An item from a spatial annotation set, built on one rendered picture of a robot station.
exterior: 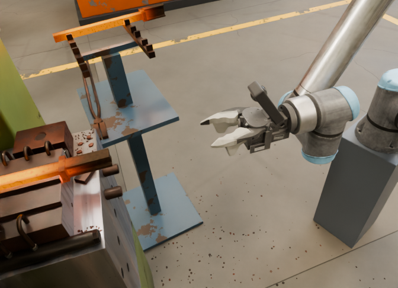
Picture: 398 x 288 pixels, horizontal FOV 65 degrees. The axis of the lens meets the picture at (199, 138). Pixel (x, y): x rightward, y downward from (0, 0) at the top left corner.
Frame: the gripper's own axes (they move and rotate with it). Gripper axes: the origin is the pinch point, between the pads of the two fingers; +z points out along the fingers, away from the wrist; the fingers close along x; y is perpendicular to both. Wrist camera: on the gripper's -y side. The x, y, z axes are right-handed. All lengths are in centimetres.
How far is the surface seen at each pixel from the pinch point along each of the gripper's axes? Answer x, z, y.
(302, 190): 41, -64, 100
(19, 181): -1.5, 40.5, -0.7
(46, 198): -6.3, 35.7, 1.0
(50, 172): -1.3, 34.6, -0.8
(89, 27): 65, 24, -3
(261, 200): 42, -39, 100
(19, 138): 16.4, 43.7, 2.0
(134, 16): 68, 7, -3
